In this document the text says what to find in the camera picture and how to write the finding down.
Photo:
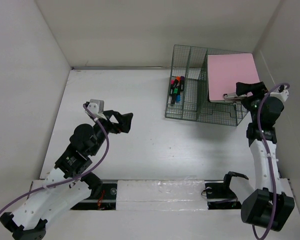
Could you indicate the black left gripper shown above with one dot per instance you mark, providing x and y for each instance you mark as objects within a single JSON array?
[{"x": 124, "y": 121}]

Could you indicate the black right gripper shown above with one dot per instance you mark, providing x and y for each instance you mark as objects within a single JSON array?
[{"x": 258, "y": 89}]

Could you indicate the green capped black highlighter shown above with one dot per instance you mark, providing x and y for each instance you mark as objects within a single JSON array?
[{"x": 174, "y": 96}]

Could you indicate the pink clipboard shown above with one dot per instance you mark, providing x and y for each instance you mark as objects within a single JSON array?
[{"x": 225, "y": 70}]

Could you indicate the orange capped black highlighter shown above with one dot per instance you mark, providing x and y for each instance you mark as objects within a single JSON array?
[{"x": 175, "y": 82}]

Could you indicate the purple capped black highlighter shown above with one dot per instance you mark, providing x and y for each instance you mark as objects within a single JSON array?
[{"x": 182, "y": 83}]

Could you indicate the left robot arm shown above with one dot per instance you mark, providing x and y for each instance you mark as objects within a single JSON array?
[{"x": 70, "y": 181}]

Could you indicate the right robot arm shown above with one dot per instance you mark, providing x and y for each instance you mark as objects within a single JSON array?
[{"x": 265, "y": 205}]

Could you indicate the pink capped black highlighter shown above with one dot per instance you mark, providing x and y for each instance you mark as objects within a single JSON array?
[{"x": 170, "y": 89}]

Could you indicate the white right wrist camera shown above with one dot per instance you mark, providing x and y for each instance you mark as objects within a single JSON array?
[{"x": 280, "y": 92}]

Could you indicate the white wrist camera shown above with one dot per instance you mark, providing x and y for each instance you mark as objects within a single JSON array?
[
  {"x": 95, "y": 109},
  {"x": 280, "y": 92}
]

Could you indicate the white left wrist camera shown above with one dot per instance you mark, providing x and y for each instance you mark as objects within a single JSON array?
[{"x": 95, "y": 109}]

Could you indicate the green wire mesh organizer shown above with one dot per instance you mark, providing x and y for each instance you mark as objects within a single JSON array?
[{"x": 194, "y": 105}]

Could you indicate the black mounting rail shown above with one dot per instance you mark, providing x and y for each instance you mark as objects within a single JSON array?
[{"x": 161, "y": 195}]

